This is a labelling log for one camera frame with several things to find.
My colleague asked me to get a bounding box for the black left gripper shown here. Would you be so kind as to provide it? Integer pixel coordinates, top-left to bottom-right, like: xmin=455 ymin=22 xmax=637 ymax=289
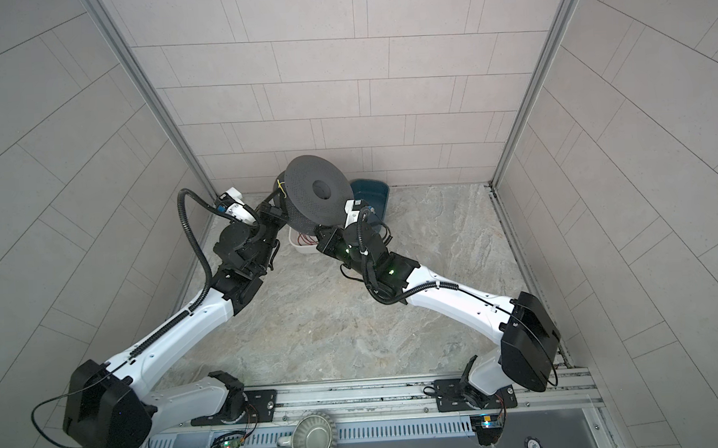
xmin=245 ymin=188 xmax=290 ymax=278

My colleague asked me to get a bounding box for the grey perforated cable spool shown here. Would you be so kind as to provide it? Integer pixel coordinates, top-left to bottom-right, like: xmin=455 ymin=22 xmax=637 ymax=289
xmin=277 ymin=155 xmax=354 ymax=235

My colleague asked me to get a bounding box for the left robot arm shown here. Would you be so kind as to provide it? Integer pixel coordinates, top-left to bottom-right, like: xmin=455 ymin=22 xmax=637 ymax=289
xmin=62 ymin=187 xmax=288 ymax=448

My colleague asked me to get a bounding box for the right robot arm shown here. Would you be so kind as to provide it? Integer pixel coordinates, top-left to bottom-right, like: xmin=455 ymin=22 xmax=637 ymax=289
xmin=317 ymin=208 xmax=562 ymax=409

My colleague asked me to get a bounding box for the white plastic bin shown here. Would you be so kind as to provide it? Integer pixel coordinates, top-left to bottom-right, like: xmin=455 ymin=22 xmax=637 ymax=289
xmin=287 ymin=227 xmax=318 ymax=254

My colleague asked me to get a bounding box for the teal plastic bin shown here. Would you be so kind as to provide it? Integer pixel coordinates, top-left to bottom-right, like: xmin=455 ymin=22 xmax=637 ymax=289
xmin=351 ymin=179 xmax=390 ymax=221

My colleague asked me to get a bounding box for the round grey knob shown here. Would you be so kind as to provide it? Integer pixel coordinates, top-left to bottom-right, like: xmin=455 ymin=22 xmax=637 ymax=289
xmin=290 ymin=412 xmax=338 ymax=448

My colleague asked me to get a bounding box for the aluminium corner profile left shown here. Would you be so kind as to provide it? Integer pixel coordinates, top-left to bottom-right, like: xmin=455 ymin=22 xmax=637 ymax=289
xmin=80 ymin=0 xmax=217 ymax=198

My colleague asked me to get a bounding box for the aluminium corner profile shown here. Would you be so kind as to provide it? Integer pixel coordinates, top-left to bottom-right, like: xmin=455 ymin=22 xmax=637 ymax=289
xmin=80 ymin=0 xmax=217 ymax=198
xmin=491 ymin=0 xmax=579 ymax=189

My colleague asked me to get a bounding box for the aluminium corner profile right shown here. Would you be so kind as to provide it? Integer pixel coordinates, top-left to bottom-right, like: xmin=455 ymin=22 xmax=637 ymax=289
xmin=491 ymin=0 xmax=579 ymax=189

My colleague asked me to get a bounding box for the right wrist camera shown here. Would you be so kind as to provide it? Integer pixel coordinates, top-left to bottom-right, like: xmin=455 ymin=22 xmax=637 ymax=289
xmin=344 ymin=199 xmax=365 ymax=228

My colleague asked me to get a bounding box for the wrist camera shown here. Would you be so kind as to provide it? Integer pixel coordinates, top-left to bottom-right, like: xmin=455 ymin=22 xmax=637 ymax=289
xmin=216 ymin=187 xmax=257 ymax=227
xmin=344 ymin=199 xmax=365 ymax=228

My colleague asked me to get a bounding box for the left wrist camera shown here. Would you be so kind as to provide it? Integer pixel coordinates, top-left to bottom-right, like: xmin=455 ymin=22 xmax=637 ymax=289
xmin=216 ymin=187 xmax=257 ymax=227

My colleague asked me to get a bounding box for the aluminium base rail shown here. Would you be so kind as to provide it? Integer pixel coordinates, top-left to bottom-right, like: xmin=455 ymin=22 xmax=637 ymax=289
xmin=128 ymin=364 xmax=606 ymax=436

